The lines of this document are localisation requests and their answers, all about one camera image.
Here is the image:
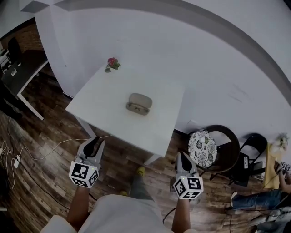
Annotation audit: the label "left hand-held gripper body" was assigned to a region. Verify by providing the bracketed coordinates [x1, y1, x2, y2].
[69, 152, 102, 189]

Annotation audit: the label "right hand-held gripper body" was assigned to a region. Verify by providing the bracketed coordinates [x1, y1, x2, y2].
[172, 169, 204, 200]

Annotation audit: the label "eyeglasses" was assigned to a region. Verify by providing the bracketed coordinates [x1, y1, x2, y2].
[126, 102, 151, 115]

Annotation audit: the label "brown glasses case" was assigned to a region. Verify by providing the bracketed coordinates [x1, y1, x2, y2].
[125, 92, 154, 117]

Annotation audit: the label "person's right forearm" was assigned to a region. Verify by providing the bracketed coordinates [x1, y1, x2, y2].
[173, 198, 192, 233]

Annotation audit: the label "person's left forearm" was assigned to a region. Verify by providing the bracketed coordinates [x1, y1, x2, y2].
[65, 186, 90, 232]

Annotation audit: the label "floral round cushion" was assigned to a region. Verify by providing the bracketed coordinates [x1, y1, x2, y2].
[187, 130, 217, 169]

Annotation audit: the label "person's right trouser leg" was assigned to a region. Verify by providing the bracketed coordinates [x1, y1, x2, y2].
[129, 174, 156, 201]

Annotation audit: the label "dark round wicker chair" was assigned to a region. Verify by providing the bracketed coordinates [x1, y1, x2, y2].
[187, 124, 241, 176]

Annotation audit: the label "black folding chair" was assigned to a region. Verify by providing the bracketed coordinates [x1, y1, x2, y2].
[228, 132, 269, 187]

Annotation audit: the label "person's white shirt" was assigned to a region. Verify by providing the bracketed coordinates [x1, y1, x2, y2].
[40, 194, 176, 233]

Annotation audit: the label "white square table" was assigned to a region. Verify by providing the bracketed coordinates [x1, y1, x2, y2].
[65, 62, 186, 166]

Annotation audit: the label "light wooden side table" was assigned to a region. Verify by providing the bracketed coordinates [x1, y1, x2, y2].
[262, 142, 283, 190]

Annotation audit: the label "small red flower plant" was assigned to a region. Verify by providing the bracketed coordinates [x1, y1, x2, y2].
[104, 57, 122, 74]

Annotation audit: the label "white flower bouquet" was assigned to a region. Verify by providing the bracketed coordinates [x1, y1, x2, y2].
[271, 132, 290, 153]

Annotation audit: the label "black office chair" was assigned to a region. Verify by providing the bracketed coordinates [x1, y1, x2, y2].
[7, 37, 22, 60]

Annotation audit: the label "thick white floor cable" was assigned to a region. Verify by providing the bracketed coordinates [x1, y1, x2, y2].
[19, 134, 113, 160]

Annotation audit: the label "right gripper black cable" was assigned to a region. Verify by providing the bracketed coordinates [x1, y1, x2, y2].
[162, 206, 177, 225]

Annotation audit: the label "thin white tangled cable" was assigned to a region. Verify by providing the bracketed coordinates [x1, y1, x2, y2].
[0, 140, 17, 191]

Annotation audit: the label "dark desk with white frame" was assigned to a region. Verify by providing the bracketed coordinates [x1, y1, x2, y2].
[0, 51, 50, 122]

